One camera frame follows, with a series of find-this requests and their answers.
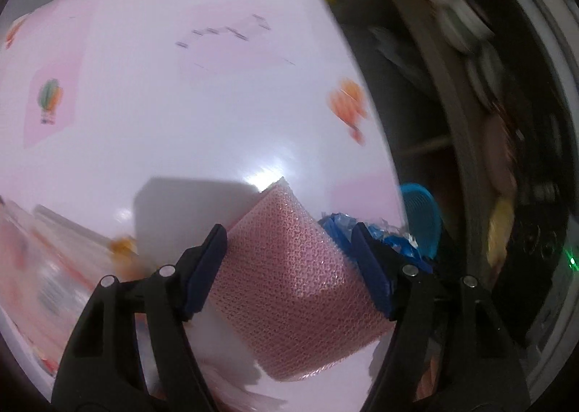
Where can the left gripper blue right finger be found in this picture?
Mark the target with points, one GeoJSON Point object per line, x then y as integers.
{"type": "Point", "coordinates": [448, 351]}

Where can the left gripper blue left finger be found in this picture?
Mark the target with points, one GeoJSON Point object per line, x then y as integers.
{"type": "Point", "coordinates": [101, 370]}

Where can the blue plastic trash basket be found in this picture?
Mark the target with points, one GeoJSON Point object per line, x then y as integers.
{"type": "Point", "coordinates": [423, 218]}

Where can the pink bubble wrap pouch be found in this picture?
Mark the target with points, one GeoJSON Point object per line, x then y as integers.
{"type": "Point", "coordinates": [289, 292]}

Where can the blue wrapper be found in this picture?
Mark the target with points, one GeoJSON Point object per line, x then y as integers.
{"type": "Point", "coordinates": [339, 228]}

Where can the clear zip plastic bag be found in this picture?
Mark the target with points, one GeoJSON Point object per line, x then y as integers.
{"type": "Point", "coordinates": [49, 268]}

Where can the pink patterned tablecloth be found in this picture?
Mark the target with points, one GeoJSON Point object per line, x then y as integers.
{"type": "Point", "coordinates": [159, 119]}

